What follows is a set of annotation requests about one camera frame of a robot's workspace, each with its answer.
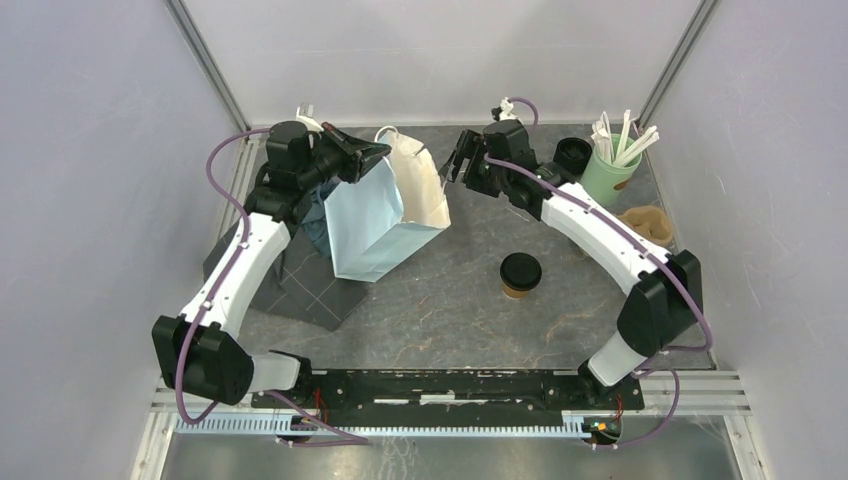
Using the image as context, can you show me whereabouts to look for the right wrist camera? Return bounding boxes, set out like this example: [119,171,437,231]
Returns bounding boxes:
[491,97,519,121]

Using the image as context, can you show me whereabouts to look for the blue crumpled cloth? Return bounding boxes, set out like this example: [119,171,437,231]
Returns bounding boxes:
[301,182,336,258]

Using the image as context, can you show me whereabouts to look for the white wrapped straws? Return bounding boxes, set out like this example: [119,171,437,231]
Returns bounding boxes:
[591,110,660,168]

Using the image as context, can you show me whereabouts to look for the green cup holder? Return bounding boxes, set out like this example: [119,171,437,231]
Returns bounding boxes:
[579,134,642,207]

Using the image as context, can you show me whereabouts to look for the dark grey checked cloth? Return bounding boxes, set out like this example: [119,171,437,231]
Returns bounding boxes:
[202,221,369,333]

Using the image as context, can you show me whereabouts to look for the light blue paper bag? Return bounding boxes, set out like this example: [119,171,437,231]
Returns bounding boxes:
[324,125,451,283]

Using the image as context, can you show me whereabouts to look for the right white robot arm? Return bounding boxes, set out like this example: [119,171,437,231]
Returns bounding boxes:
[438,120,708,408]

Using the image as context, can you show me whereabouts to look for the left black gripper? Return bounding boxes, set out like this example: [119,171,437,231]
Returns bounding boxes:
[298,122,392,191]

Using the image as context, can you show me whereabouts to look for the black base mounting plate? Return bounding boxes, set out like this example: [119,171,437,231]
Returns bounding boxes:
[285,369,645,428]

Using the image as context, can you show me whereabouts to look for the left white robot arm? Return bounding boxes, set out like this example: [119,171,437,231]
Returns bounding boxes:
[152,120,391,408]

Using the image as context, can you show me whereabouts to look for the brown paper coffee cup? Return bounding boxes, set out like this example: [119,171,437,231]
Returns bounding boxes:
[501,276,540,299]

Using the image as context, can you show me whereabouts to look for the stack of black lids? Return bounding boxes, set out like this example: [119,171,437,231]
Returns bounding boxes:
[553,137,593,177]

